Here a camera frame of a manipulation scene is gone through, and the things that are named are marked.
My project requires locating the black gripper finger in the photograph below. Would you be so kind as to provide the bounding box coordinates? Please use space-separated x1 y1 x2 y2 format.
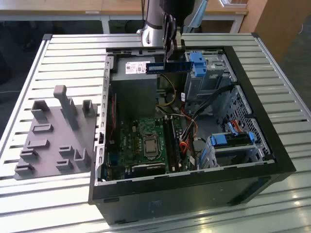
168 16 186 61
163 14 174 71

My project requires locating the blue RAM stick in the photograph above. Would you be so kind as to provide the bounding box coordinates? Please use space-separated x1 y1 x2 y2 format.
146 61 194 74

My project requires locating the black RAM slot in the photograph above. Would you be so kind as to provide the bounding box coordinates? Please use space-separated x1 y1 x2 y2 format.
171 116 182 168

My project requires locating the blue disk carrier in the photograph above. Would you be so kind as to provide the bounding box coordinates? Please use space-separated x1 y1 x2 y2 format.
190 52 207 78

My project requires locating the metal drive cage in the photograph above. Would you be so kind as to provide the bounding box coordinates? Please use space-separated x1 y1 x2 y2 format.
184 52 238 109

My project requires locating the grey power supply unit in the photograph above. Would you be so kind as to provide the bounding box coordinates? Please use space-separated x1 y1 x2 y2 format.
110 57 159 120

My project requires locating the CPU socket with CPU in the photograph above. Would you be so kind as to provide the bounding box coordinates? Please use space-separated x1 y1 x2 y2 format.
141 133 160 159

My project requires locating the green motherboard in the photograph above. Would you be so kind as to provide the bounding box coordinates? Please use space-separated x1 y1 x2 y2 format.
106 114 195 181

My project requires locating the hard disk in blue carrier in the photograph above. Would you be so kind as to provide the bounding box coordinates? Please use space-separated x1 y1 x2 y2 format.
209 132 255 148

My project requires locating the wooden cabinet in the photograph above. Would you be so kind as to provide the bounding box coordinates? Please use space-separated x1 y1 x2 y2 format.
239 0 311 63

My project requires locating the black graphics card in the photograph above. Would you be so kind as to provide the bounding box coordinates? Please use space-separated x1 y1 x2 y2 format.
130 162 166 177

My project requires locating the black open PC case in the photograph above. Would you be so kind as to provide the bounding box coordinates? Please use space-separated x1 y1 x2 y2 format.
87 45 297 225

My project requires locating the grey parts rack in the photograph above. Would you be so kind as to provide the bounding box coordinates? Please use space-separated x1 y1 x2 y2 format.
14 84 99 181

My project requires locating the yellow wire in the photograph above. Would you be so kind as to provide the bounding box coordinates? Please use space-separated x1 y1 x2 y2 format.
156 74 177 108

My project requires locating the thick black cable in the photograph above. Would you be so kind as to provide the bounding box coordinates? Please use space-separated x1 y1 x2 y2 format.
190 84 234 121

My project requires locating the red wire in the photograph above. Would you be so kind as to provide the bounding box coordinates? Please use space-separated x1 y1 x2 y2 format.
108 96 116 144

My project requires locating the red orange data cable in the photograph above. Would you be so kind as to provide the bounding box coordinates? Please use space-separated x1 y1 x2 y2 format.
229 119 245 133

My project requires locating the wooden desk with white frame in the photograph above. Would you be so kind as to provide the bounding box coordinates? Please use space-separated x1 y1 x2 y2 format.
0 0 249 34

